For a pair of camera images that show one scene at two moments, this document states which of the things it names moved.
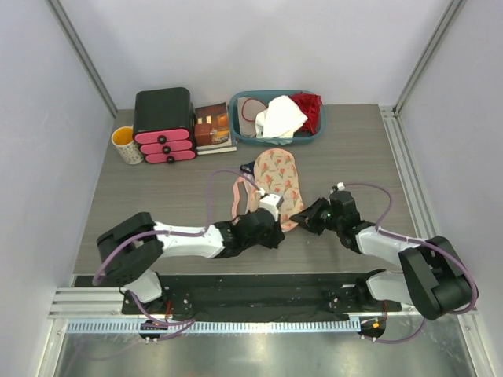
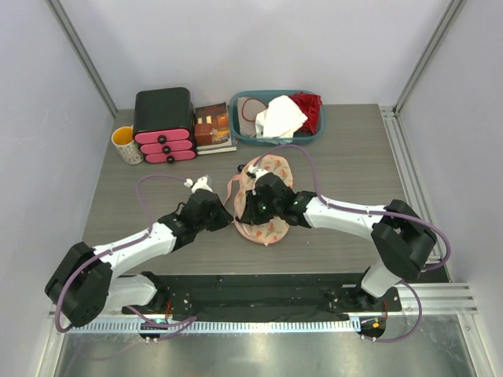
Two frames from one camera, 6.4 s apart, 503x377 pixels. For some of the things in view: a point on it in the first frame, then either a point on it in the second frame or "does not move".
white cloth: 277,123 does not move
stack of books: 212,131 does not move
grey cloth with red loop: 247,110 does not move
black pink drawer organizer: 164,126 does not move
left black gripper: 276,236 → 224,217
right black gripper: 309,217 → 251,215
